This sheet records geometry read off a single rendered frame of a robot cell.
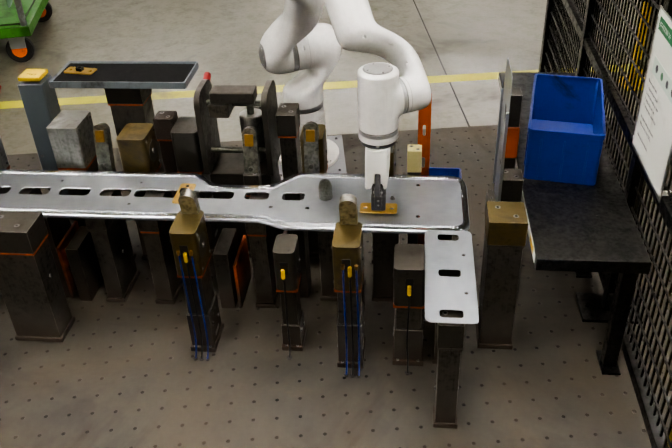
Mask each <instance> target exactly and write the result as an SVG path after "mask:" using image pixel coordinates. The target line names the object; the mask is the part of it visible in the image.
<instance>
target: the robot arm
mask: <svg viewBox="0 0 672 448"><path fill-rule="evenodd" d="M324 3H325V6H326V9H327V12H328V15H329V18H330V21H331V24H332V26H331V25H329V24H327V23H318V22H319V20H320V17H321V14H322V10H323V5H324ZM341 47H342V48H343V49H345V50H348V51H354V52H363V53H369V54H373V55H377V56H379V57H381V58H383V59H385V60H386V61H388V62H389V63H390V64H389V63H384V62H374V63H368V64H365V65H363V66H361V67H360V68H359V69H358V72H357V81H358V130H359V139H360V140H361V143H362V145H363V146H365V188H366V189H370V188H371V186H372V194H371V210H377V211H385V209H386V188H387V183H388V176H389V167H390V147H392V146H393V145H394V144H395V143H396V140H397V139H398V120H399V117H400V116H401V115H402V114H406V113H410V112H414V111H418V110H422V109H424V108H426V107H427V106H428V105H429V104H430V102H431V89H430V85H429V82H428V79H427V76H426V73H425V70H424V68H423V65H422V63H421V61H420V58H419V56H418V55H417V53H416V51H415V50H414V49H413V47H412V46H411V45H410V44H409V43H408V42H407V41H405V40H404V39H403V38H402V37H400V36H398V35H397V34H395V33H393V32H391V31H389V30H387V29H385V28H383V27H381V26H380V25H378V24H377V23H376V22H375V20H374V17H373V14H372V11H371V8H370V5H369V2H368V0H285V3H284V10H283V12H282V14H281V15H280V16H279V17H278V18H277V19H276V20H275V21H274V22H273V23H272V24H271V26H270V27H269V28H268V29H267V31H266V32H265V33H264V35H263V37H262V39H261V41H260V45H259V58H260V62H261V65H262V66H263V67H264V69H265V70H267V71H268V72H270V73H273V74H285V73H290V72H295V71H299V70H301V71H300V72H299V73H298V74H297V75H296V76H294V77H293V78H292V79H291V80H290V81H288V82H287V83H286V84H285V86H284V87H283V93H282V94H283V103H299V110H300V128H299V135H301V131H302V128H303V125H305V124H306V123H307V122H310V121H313V122H316V123H317V124H324V125H325V126H326V123H325V111H324V99H323V85H324V82H325V80H326V79H327V77H328V76H329V74H330V73H331V71H332V70H333V68H334V67H335V65H336V63H337V62H338V59H339V57H340V54H341ZM399 76H400V77H399ZM326 142H327V161H328V167H330V166H332V165H333V164H334V163H335V162H336V161H337V160H338V158H339V148H338V146H337V145H336V143H334V142H333V141H331V140H329V139H327V135H326Z"/></svg>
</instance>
